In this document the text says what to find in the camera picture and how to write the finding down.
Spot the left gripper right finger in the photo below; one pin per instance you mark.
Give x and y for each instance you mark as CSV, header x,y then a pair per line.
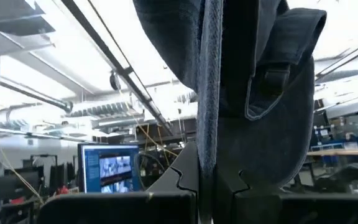
x,y
259,208

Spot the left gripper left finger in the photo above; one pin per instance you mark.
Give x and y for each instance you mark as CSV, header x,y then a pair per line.
x,y
179,180

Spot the dark blue denim cap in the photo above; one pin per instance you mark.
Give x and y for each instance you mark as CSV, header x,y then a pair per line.
x,y
259,149

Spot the computer monitor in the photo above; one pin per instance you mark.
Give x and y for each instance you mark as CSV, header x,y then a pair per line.
x,y
110,169

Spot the wooden table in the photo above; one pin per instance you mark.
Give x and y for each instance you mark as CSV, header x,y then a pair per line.
x,y
346,152

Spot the overhead camera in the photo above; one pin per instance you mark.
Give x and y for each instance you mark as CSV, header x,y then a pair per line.
x,y
115,81

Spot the silver ventilation duct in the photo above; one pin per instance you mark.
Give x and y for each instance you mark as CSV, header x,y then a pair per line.
x,y
36,95

